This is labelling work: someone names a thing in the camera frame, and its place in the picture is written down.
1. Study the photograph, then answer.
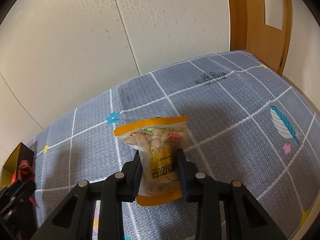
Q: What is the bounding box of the orange clear peanut packet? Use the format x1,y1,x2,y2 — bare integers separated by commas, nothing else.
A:
114,116,188,206

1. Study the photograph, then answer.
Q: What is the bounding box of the shiny red foil packet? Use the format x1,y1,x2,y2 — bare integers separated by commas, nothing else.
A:
11,159,38,207

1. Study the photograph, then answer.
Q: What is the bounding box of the gold metal tin box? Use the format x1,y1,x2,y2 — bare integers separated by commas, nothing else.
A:
1,142,34,189

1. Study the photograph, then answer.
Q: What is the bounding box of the blue grid patterned tablecloth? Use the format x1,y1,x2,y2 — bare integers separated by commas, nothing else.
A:
28,51,319,239

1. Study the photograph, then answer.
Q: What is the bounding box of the wooden door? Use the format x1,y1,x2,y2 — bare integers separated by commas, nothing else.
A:
228,0,292,75

